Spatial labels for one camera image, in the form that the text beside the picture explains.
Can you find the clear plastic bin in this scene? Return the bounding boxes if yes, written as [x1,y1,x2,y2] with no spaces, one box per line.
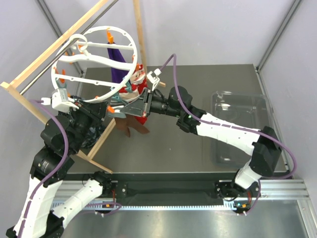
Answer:
[209,91,289,167]

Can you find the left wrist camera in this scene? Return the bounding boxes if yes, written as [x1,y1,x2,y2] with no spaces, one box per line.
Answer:
[41,88,79,113]

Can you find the dark patterned shorts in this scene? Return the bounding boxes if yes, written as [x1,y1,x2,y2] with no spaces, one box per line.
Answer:
[66,95,106,149]

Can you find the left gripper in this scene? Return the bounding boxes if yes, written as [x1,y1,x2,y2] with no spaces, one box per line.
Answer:
[67,98,109,153]

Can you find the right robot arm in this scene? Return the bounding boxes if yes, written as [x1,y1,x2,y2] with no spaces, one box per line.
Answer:
[119,86,282,196]

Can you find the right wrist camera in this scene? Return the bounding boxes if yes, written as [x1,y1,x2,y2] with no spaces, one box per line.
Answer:
[147,68,161,91]

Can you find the orange clip on towel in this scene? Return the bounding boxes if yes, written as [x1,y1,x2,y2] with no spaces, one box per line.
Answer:
[106,28,114,44]

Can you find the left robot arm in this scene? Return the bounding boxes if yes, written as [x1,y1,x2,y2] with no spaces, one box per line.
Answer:
[6,99,113,238]

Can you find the brown sock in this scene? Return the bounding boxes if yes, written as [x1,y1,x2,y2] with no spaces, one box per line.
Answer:
[114,117,131,137]
[126,115,150,134]

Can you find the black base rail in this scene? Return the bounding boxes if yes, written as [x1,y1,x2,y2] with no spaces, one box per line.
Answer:
[99,172,258,206]

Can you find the white round clip hanger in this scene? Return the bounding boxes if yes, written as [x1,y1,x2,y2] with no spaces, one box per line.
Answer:
[51,26,138,103]

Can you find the wooden drying rack frame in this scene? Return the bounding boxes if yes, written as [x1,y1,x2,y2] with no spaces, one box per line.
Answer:
[0,0,166,174]

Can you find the teal clip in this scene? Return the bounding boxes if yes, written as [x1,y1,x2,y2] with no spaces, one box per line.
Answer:
[124,80,133,93]
[110,95,127,105]

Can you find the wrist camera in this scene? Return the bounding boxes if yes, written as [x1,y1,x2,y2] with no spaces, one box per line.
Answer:
[147,68,161,91]
[41,88,79,113]

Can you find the purple towel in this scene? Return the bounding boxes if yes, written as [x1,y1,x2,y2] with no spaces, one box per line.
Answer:
[106,42,128,87]

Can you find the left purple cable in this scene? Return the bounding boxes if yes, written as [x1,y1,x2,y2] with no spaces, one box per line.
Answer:
[17,99,69,238]

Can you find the red santa sock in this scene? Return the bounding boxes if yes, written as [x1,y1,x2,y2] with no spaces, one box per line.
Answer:
[119,84,147,125]
[130,64,147,94]

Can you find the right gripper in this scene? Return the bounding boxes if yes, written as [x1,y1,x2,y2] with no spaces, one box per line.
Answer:
[121,89,182,119]

